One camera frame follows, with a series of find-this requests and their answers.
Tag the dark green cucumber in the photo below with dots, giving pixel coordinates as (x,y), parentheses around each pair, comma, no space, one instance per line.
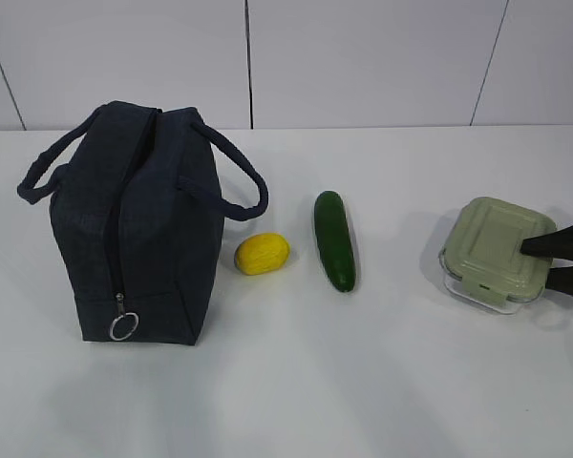
(333,241)

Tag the yellow lemon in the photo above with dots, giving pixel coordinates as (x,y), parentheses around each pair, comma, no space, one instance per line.
(262,253)

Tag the green lidded glass container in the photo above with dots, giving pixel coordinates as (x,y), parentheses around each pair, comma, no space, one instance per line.
(481,257)

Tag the dark navy lunch bag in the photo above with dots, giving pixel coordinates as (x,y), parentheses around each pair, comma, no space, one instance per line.
(138,201)

